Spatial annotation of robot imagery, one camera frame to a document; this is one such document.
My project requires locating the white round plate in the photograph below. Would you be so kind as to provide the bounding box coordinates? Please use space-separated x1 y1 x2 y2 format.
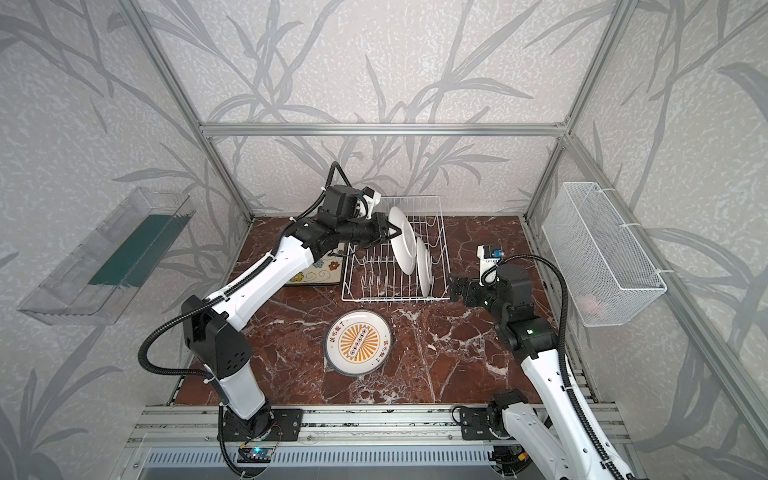
417 237 434 298
388 206 417 275
323 310 394 377

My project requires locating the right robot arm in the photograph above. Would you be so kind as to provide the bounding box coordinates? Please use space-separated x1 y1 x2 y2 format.
449 262 635 479

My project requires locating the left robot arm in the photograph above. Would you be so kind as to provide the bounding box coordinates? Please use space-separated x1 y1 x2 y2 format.
182 185 403 421

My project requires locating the pink object in basket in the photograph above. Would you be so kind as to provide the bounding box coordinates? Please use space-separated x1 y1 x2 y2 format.
579 295 604 318

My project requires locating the green circuit board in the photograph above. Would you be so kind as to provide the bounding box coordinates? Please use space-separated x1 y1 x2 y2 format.
237 445 276 464

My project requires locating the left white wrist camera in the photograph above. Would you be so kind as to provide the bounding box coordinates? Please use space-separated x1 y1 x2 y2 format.
360 187 382 219

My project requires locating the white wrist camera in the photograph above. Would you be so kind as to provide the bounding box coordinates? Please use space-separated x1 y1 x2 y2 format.
360 187 382 219
477 244 504 286

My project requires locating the white wire dish rack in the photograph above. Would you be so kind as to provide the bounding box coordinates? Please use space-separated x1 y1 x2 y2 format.
342 195 451 302

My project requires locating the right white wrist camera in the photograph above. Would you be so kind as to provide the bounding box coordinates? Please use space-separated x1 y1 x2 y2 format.
477 244 504 286

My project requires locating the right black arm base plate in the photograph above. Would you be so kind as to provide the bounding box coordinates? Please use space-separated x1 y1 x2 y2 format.
457 406 512 441

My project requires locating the right black corrugated cable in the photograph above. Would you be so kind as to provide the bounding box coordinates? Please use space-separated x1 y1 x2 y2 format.
479 254 631 480

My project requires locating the black corrugated cable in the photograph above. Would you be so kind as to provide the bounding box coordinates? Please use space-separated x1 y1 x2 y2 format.
136 160 355 475
479 254 631 480

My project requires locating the white mesh wall basket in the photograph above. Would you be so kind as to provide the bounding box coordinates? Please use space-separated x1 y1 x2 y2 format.
542 182 667 327

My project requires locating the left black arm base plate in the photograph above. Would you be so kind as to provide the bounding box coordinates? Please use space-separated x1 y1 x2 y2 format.
217 407 303 443

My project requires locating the left black corrugated cable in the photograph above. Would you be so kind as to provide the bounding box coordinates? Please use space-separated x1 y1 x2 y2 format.
136 160 355 475

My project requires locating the aluminium frame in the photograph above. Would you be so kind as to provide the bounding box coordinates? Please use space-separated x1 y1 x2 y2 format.
118 1 767 448

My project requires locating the clear plastic wall bin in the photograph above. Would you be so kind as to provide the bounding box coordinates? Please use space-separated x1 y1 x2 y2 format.
18 187 196 326

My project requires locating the aluminium mounting rail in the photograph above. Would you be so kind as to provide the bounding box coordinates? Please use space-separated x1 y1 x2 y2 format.
122 403 631 448

